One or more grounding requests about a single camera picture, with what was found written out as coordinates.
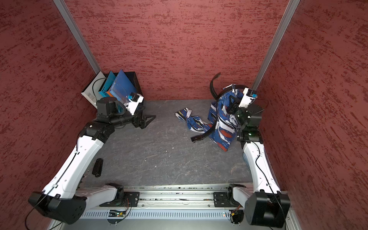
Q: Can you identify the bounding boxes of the small black object on table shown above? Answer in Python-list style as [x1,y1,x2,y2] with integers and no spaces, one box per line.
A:
[92,158,104,177]

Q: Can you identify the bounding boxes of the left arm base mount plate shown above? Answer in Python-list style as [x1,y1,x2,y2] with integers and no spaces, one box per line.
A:
[109,192,140,208]

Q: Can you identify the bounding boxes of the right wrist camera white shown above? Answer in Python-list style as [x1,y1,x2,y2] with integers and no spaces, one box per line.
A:
[239,88,257,108]

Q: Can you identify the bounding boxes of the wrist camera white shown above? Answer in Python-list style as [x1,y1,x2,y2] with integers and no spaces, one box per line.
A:
[239,88,257,108]
[125,93,144,115]

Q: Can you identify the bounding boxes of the corner aluminium profile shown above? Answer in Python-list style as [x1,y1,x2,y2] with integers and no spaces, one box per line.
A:
[53,0,101,74]
[252,0,300,90]

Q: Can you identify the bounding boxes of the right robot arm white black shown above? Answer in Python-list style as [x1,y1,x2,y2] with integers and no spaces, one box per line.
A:
[227,103,291,229]

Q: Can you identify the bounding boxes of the right corner aluminium profile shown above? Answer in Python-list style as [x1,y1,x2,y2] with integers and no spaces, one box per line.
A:
[252,0,300,90]

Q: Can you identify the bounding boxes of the black file box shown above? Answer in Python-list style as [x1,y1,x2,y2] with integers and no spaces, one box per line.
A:
[115,70,143,95]

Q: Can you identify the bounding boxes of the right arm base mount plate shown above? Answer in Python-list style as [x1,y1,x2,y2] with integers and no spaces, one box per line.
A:
[213,192,242,209]

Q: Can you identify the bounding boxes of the left corner aluminium profile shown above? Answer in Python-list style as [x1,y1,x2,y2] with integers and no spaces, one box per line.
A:
[53,0,101,74]

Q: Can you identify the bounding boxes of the teal folder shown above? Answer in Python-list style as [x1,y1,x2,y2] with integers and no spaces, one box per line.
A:
[99,71,116,97]

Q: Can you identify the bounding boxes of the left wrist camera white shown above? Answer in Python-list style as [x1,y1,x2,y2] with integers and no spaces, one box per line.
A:
[125,93,144,115]

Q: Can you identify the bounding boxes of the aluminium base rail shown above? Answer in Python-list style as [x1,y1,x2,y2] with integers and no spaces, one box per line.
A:
[58,183,294,210]

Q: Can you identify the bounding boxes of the blue patterned trousers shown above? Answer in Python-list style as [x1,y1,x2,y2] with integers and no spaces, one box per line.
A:
[174,84,248,152]

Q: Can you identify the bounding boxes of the black leather belt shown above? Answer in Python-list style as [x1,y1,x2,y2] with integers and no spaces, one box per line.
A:
[190,72,248,144]

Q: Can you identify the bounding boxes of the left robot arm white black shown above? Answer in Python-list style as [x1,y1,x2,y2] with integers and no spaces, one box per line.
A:
[28,93,156,224]

